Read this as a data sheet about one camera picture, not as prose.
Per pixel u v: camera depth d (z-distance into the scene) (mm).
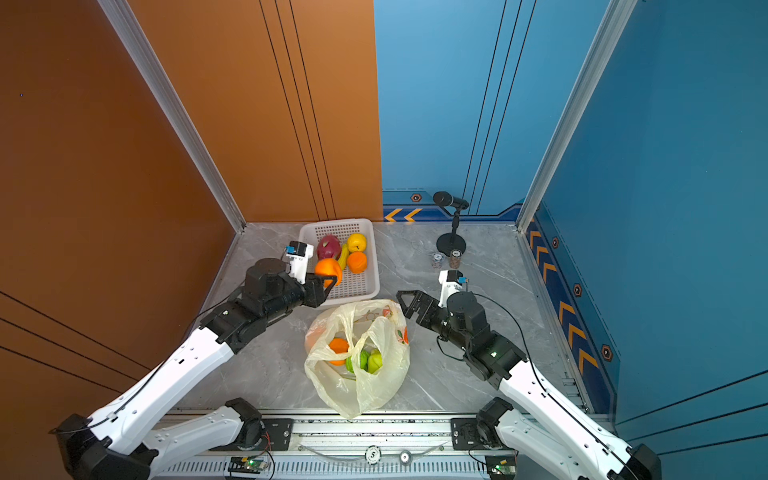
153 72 787
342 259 1037
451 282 656
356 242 1054
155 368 444
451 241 1122
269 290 552
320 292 667
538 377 482
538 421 471
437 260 1033
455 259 1031
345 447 727
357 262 1012
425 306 627
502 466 711
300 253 633
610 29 713
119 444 386
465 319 528
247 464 709
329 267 712
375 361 796
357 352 738
